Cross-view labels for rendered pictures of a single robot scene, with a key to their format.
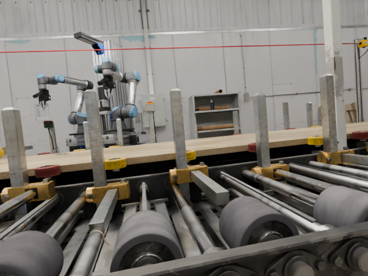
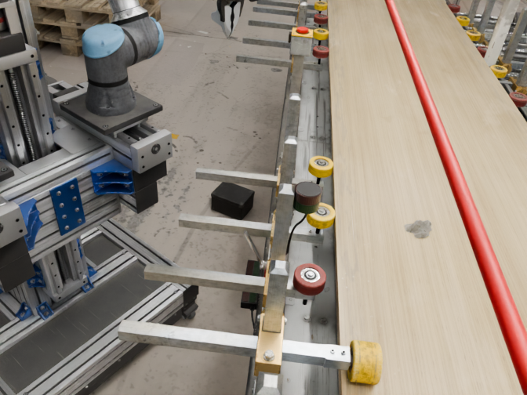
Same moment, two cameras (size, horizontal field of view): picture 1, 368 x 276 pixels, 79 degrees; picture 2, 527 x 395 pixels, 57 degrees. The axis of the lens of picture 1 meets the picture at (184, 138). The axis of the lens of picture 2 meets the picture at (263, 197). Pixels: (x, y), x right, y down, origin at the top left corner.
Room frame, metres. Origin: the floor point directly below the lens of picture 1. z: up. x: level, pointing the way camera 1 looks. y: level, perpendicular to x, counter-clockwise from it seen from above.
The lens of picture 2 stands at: (1.59, 1.85, 1.78)
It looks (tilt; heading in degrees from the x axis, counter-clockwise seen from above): 38 degrees down; 282
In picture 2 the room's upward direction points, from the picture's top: 6 degrees clockwise
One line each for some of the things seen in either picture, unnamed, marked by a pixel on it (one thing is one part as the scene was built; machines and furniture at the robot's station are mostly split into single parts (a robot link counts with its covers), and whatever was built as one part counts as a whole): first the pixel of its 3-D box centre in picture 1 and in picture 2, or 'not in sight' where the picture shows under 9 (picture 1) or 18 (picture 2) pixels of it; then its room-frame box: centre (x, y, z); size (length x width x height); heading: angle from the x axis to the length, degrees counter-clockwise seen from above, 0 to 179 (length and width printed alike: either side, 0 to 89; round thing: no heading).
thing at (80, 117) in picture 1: (82, 118); not in sight; (2.56, 1.13, 1.21); 0.13 x 0.12 x 0.14; 60
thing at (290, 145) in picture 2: (88, 151); (282, 206); (1.77, 0.76, 0.87); 0.04 x 0.04 x 0.48; 11
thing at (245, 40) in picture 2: not in sight; (282, 44); (2.12, -0.66, 0.81); 0.44 x 0.03 x 0.04; 11
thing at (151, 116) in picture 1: (153, 138); (292, 110); (1.86, 0.25, 0.93); 0.05 x 0.05 x 0.45; 11
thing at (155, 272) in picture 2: not in sight; (230, 281); (1.83, 1.06, 0.84); 0.43 x 0.03 x 0.04; 11
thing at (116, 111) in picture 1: (118, 113); (106, 52); (2.36, 0.66, 1.21); 0.13 x 0.12 x 0.14; 74
